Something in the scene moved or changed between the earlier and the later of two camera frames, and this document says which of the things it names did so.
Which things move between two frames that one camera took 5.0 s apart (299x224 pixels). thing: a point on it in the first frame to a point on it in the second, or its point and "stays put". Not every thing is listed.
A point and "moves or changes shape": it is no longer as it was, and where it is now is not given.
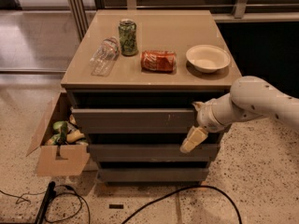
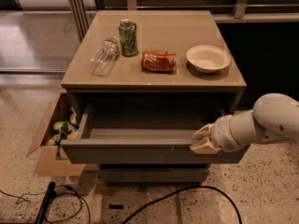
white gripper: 205,116 to 221,133
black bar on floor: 49,196 stays put
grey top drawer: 135,120 moves or changes shape
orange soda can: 158,61 stays put
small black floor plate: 116,206 stays put
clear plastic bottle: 104,59 stays put
